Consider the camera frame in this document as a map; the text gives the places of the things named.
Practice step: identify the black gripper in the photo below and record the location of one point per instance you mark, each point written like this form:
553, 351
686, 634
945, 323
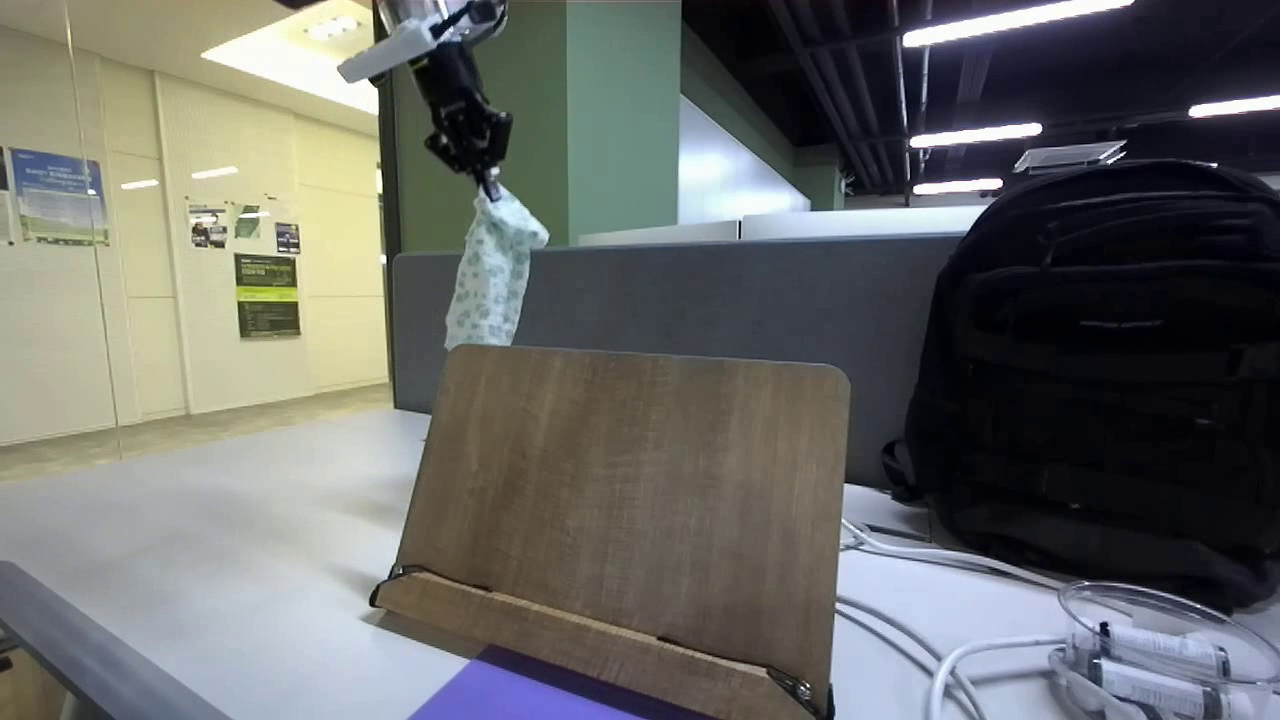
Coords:
466, 123

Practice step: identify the white cloth with green pattern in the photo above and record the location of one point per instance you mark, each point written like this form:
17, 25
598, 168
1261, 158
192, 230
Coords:
488, 273

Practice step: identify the wooden board book stand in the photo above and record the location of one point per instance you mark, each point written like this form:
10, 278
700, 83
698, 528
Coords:
626, 505

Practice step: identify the grey office partition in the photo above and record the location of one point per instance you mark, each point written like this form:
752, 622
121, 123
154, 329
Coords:
745, 303

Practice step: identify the fluorescent ceiling light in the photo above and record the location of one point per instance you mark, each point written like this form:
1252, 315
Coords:
1014, 23
959, 187
1234, 104
978, 132

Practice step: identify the purple paper sheet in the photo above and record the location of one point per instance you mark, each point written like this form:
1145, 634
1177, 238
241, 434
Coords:
533, 692

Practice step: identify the black backpack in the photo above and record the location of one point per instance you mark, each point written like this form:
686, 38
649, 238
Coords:
1105, 374

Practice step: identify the white plug adapters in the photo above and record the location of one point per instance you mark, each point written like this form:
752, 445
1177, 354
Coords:
1174, 667

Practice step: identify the small wall notice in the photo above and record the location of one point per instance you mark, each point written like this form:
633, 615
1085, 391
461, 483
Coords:
204, 224
249, 223
286, 238

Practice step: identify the dark green wall poster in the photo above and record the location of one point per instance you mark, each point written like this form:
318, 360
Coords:
265, 297

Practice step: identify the blue wall poster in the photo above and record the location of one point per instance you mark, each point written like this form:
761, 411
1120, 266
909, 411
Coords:
57, 198

